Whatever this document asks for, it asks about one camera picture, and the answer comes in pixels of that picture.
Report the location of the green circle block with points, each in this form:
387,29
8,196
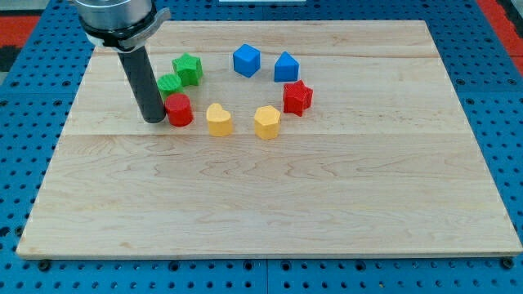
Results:
169,84

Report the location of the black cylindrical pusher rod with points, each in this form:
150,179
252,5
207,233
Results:
140,75

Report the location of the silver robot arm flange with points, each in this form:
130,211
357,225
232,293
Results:
123,25

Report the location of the red star block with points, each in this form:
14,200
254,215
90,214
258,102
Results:
297,97

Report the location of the green star block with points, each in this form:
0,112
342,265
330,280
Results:
188,68

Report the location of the yellow hexagon block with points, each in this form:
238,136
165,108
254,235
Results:
267,122

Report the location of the light wooden board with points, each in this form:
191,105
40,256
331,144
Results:
383,164

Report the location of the yellow heart block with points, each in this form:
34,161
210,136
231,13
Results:
219,121

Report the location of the blue triangle block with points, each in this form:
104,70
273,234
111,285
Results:
286,68

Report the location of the blue cube block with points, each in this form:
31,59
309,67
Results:
246,60

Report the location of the red cylinder block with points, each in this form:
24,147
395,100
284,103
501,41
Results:
178,109

